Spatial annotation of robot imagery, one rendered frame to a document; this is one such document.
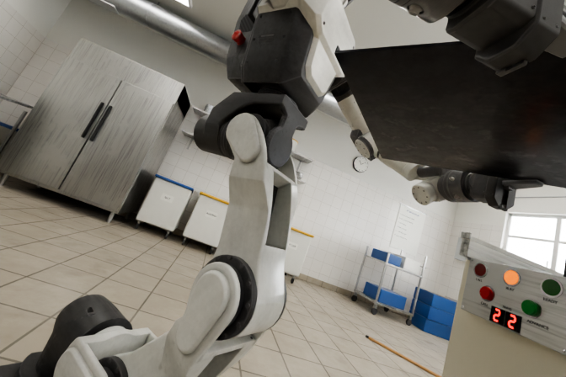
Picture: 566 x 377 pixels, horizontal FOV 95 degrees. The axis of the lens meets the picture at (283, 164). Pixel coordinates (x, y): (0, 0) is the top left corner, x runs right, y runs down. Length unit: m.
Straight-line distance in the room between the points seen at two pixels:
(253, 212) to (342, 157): 4.66
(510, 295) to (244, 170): 0.67
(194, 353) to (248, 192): 0.29
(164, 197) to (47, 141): 1.47
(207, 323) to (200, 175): 4.12
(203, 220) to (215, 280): 3.39
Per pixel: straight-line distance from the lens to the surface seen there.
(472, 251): 0.95
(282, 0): 0.73
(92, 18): 5.83
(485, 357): 0.91
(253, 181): 0.54
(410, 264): 5.08
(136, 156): 3.81
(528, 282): 0.82
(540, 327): 0.80
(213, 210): 3.88
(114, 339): 0.87
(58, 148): 4.14
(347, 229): 5.14
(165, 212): 3.95
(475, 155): 0.64
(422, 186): 0.83
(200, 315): 0.53
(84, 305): 0.96
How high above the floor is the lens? 0.73
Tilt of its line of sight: 12 degrees up
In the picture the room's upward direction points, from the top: 21 degrees clockwise
